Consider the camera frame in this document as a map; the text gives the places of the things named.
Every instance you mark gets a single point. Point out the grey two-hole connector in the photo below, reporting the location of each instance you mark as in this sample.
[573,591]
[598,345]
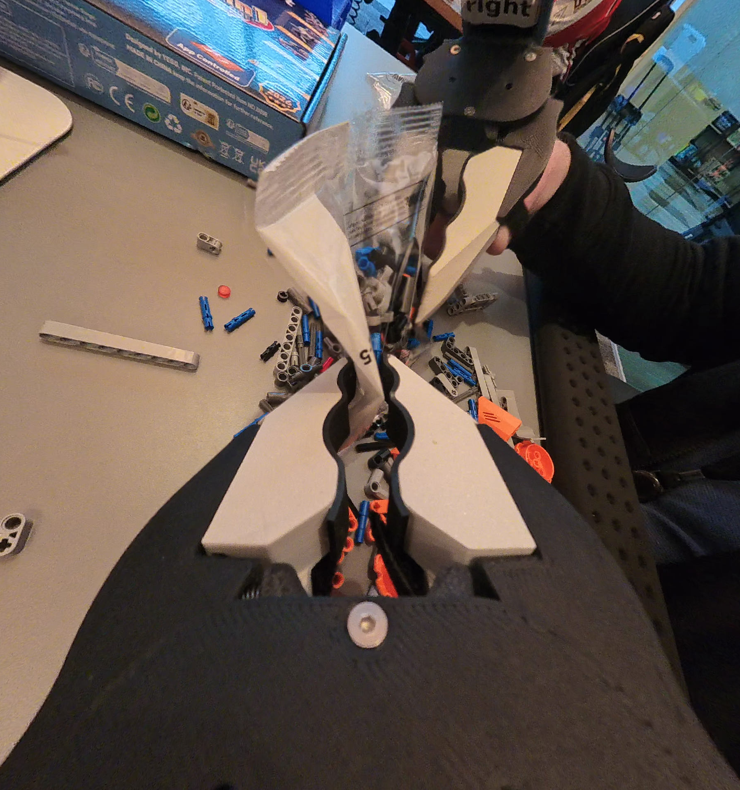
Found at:
[10,536]

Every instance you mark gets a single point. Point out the pile of small building pieces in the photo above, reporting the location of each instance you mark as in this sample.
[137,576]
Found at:
[456,370]

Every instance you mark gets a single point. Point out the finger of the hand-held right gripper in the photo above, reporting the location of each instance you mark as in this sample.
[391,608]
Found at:
[481,197]

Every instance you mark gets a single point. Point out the blue pin piece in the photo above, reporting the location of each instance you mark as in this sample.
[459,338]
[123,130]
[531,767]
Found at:
[239,320]
[206,313]

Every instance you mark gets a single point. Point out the blue cardboard toy box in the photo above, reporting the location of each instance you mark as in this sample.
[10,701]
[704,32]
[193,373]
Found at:
[191,74]

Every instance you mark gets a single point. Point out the black yellow gaming chair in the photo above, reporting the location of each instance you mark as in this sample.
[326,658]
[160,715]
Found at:
[617,62]

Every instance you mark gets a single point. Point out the white backed clear parts bag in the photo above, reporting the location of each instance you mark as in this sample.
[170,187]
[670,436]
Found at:
[308,247]

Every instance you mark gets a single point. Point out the person's black jacket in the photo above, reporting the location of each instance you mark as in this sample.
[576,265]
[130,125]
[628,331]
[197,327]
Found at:
[716,407]

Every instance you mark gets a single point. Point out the person's blue jeans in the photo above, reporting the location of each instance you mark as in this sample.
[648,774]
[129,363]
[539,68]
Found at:
[703,518]

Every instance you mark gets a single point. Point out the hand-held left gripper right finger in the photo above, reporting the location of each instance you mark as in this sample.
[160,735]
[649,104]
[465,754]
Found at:
[469,494]

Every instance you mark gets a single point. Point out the white and wood book stand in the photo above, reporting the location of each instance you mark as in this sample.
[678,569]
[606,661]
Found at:
[12,123]

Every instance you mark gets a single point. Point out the small grey round connector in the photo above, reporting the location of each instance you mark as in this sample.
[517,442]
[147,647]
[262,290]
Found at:
[209,243]

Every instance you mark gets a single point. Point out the person's right hand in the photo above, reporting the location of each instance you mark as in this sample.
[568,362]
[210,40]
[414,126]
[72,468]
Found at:
[543,182]

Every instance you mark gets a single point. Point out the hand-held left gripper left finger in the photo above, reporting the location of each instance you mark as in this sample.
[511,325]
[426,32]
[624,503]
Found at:
[271,494]

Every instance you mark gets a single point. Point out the light grey long beam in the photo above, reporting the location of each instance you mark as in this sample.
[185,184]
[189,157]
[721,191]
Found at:
[120,345]

